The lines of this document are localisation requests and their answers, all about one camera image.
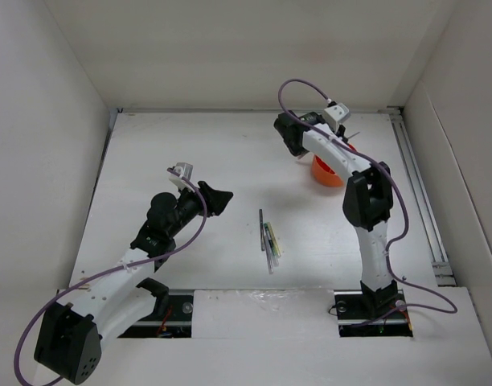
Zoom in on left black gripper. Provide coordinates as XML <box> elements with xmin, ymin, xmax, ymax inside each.
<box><xmin>166</xmin><ymin>181</ymin><xmax>231</xmax><ymax>237</ymax></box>

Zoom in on black thin pen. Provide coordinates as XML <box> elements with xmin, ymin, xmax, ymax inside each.
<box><xmin>259</xmin><ymin>208</ymin><xmax>266</xmax><ymax>252</ymax></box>

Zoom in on yellow highlighter pen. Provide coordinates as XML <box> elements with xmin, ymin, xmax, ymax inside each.
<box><xmin>267</xmin><ymin>222</ymin><xmax>281</xmax><ymax>257</ymax></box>

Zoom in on black-handled scissors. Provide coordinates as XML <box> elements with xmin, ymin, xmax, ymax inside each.
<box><xmin>346</xmin><ymin>131</ymin><xmax>360</xmax><ymax>142</ymax></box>

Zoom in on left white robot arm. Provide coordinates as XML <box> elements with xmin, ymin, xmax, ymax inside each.
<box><xmin>34</xmin><ymin>180</ymin><xmax>233</xmax><ymax>385</ymax></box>

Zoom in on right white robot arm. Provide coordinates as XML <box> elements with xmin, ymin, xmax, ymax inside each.
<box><xmin>273</xmin><ymin>113</ymin><xmax>398</xmax><ymax>318</ymax></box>

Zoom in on orange round organizer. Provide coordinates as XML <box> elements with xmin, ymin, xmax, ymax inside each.
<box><xmin>311</xmin><ymin>155</ymin><xmax>343</xmax><ymax>188</ymax></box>

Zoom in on green-capped pen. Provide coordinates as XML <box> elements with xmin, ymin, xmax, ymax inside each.
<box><xmin>263</xmin><ymin>223</ymin><xmax>275</xmax><ymax>256</ymax></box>

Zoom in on clear lilac pen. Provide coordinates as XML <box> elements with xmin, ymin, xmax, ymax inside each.
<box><xmin>265</xmin><ymin>246</ymin><xmax>279</xmax><ymax>274</ymax></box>

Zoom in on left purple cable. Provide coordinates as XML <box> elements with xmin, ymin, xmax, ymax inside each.
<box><xmin>13</xmin><ymin>166</ymin><xmax>208</xmax><ymax>385</ymax></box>

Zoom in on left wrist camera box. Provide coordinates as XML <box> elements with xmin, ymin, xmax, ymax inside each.
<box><xmin>168</xmin><ymin>162</ymin><xmax>193</xmax><ymax>191</ymax></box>

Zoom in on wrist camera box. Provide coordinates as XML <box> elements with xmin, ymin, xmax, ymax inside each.
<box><xmin>168</xmin><ymin>162</ymin><xmax>193</xmax><ymax>191</ymax></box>
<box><xmin>323</xmin><ymin>103</ymin><xmax>351</xmax><ymax>131</ymax></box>

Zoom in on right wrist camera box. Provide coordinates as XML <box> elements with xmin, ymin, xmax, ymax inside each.
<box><xmin>323</xmin><ymin>103</ymin><xmax>351</xmax><ymax>131</ymax></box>

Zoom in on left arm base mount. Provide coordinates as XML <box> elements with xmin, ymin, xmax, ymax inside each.
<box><xmin>120</xmin><ymin>291</ymin><xmax>194</xmax><ymax>339</ymax></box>

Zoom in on aluminium side rail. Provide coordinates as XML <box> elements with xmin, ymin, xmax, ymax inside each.
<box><xmin>390</xmin><ymin>109</ymin><xmax>457</xmax><ymax>287</ymax></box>

